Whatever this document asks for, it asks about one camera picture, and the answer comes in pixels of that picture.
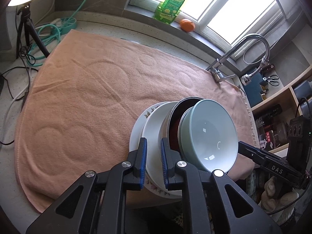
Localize teal power cable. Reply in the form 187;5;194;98
20;0;98;67

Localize chrome kitchen faucet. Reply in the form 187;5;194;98
206;33;272;86

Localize green dish soap bottle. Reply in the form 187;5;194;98
153;0;185;24

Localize orange tangerine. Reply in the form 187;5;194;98
179;19;196;32

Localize white gloved right hand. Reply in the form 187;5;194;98
259;176;299;220

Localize red steel bowl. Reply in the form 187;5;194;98
168;97;203;152

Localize blue knife block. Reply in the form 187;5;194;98
244;72;268;107

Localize large stainless steel bowl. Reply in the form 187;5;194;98
158;97;203;152

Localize light blue ceramic bowl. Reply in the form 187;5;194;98
178;99;238;173

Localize white plate gold leaf pattern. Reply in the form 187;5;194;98
142;101;182;199

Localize scissors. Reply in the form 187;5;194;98
267;74;280;87

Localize pink towel mat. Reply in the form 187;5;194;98
14;30;259;212

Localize plate with pink roses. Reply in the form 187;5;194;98
129;101;168;191

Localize teal round power strip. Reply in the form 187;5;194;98
51;18;77;35

